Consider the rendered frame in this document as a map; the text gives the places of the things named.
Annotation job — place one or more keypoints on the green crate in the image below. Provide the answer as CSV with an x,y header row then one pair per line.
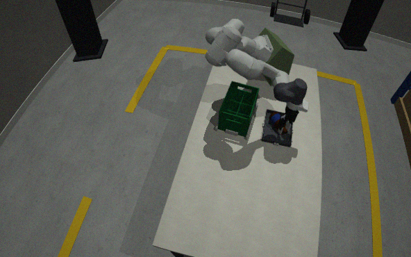
x,y
229,109

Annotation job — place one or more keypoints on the brown bottle with blue label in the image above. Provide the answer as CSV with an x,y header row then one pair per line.
x,y
274,118

